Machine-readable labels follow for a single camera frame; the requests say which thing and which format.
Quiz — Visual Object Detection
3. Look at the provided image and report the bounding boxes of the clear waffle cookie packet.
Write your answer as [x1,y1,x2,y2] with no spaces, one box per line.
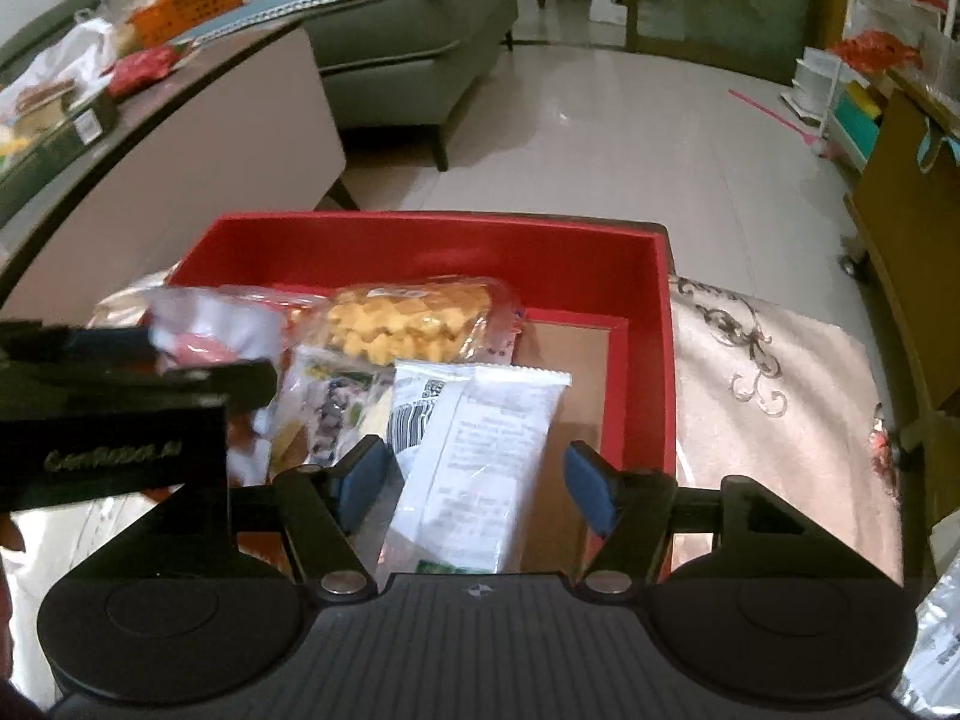
[314,277,523,366]

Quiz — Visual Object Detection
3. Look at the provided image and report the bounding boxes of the Kaprons wafer packet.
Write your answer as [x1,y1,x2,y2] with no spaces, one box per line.
[270,344,394,476]

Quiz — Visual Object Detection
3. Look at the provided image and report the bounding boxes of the silver foil bag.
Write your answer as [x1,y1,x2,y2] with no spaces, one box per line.
[893,557,960,718]

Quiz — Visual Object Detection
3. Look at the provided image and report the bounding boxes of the pink sausage vacuum pack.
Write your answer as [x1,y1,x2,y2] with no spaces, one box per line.
[148,288,286,486]

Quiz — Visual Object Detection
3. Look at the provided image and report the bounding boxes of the red cardboard box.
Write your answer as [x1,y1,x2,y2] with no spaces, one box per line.
[171,211,677,575]

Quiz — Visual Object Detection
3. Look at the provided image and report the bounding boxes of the white wire shelf rack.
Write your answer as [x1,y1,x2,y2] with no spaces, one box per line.
[781,0,958,171]

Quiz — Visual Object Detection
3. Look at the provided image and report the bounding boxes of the red packet on counter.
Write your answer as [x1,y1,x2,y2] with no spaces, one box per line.
[107,46,184,99]

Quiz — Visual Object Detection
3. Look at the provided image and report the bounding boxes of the white plastic shopping bag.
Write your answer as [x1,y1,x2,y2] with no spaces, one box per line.
[0,18,117,121]

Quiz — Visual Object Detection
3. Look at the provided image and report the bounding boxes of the brown wooden cabinet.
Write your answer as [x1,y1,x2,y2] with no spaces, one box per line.
[846,88,958,527]

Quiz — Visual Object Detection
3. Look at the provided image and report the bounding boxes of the floral silver tablecloth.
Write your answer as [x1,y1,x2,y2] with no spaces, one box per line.
[2,277,903,707]

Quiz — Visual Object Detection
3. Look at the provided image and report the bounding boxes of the dark green long box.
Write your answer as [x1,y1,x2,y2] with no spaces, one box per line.
[2,91,121,224]

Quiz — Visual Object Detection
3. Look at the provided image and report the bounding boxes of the white barcode snack bag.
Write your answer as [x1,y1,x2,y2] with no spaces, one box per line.
[376,359,573,585]

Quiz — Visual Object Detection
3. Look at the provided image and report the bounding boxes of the grey curved counter table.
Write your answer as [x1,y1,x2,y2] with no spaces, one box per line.
[2,21,347,323]

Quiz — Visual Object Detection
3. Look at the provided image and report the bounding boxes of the grey green sofa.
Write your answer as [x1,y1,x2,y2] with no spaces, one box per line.
[293,0,517,172]

